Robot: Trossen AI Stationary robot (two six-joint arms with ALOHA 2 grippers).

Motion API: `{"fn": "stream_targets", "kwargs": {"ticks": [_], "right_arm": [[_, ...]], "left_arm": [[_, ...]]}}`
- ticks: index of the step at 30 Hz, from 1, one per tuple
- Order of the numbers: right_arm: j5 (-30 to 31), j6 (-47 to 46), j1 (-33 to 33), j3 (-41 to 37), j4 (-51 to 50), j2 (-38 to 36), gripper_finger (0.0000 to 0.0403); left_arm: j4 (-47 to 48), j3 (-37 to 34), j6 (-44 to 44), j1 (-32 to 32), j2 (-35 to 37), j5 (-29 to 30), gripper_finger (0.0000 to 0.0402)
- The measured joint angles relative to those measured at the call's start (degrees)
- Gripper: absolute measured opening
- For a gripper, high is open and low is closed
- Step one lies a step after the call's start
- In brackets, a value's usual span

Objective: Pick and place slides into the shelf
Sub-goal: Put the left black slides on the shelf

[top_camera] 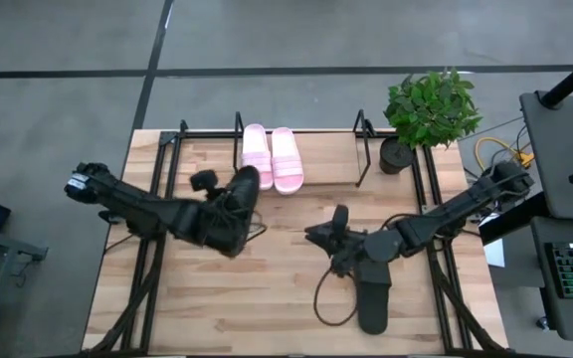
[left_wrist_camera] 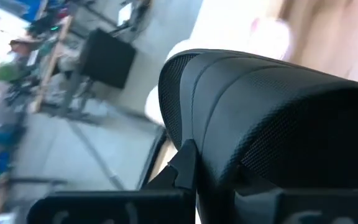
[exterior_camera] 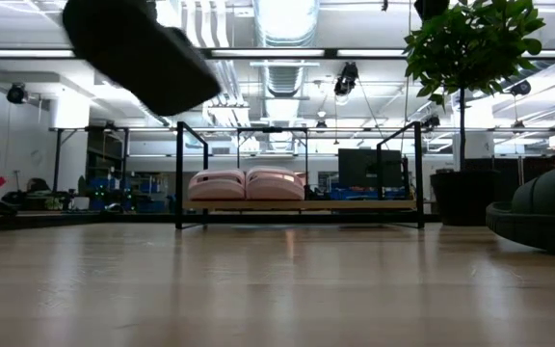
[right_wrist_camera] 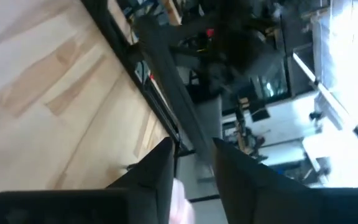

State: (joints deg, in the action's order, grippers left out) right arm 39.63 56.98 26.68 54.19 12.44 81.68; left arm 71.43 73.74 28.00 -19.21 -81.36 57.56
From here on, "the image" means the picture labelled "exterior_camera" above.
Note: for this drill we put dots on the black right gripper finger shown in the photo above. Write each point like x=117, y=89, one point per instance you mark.
x=430, y=8

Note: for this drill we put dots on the black slide sandal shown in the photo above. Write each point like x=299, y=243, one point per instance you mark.
x=547, y=212
x=142, y=58

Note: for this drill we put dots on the pink slide sandal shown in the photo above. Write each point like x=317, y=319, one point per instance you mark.
x=215, y=188
x=275, y=185

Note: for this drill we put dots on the black overhead beam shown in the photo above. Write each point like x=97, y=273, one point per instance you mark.
x=330, y=53

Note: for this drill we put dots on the black ceiling spotlight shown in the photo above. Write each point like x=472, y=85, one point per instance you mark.
x=16, y=93
x=520, y=88

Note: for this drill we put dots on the black monitor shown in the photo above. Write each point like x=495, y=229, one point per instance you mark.
x=364, y=168

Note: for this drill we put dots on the black partition panels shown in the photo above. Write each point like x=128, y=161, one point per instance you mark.
x=528, y=171

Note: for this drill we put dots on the green potted plant black pot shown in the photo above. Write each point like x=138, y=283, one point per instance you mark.
x=465, y=197

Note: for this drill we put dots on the blue crates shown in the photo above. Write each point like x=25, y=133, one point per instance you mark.
x=354, y=194

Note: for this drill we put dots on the black metal rack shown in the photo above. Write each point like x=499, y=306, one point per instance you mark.
x=57, y=159

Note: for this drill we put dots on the black hanging camera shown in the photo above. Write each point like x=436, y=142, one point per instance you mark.
x=346, y=79

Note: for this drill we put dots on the silver ventilation duct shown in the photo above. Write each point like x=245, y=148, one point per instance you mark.
x=284, y=48

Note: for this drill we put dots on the wooden shelf black metal frame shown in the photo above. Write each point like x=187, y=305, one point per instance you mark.
x=306, y=205

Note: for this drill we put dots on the black table frame rails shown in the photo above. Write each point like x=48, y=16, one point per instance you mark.
x=65, y=220

